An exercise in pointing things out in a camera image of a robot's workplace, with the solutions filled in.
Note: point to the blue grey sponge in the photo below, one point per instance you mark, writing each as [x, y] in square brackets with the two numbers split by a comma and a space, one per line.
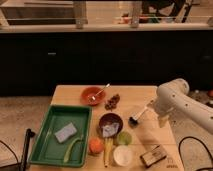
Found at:
[66, 132]

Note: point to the yellow banana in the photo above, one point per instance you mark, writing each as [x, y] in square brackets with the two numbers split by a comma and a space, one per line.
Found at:
[108, 142]

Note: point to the dark maroon bowl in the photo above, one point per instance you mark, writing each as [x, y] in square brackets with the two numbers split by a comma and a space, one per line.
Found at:
[108, 119]

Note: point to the white round cup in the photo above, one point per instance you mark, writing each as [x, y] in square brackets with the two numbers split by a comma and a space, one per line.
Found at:
[122, 155]

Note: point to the green lime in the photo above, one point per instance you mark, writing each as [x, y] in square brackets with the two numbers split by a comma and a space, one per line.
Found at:
[123, 138]

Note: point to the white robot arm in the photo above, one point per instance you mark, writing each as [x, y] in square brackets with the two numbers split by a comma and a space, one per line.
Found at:
[173, 95]

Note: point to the orange plastic bowl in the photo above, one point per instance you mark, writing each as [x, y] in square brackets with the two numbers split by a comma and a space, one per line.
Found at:
[90, 91]

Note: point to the green plastic tray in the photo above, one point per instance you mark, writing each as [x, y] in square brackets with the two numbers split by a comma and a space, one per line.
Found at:
[48, 151]

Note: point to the brown wooden block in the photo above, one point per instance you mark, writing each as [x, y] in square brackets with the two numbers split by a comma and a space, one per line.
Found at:
[153, 156]

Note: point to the black stand left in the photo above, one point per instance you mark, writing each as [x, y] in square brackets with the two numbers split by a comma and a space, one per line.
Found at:
[28, 135]

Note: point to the metal spoon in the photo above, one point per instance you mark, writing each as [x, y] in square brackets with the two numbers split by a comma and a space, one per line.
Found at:
[94, 96]

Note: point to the crumpled grey wrapper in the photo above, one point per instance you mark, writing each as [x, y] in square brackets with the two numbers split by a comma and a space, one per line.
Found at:
[110, 130]

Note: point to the orange fruit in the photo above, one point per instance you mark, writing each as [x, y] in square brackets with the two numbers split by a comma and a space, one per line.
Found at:
[96, 145]

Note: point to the long dark counter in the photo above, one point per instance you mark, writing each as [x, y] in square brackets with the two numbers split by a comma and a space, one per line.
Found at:
[36, 59]

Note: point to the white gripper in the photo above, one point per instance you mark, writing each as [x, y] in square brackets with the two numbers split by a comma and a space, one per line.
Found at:
[161, 109]

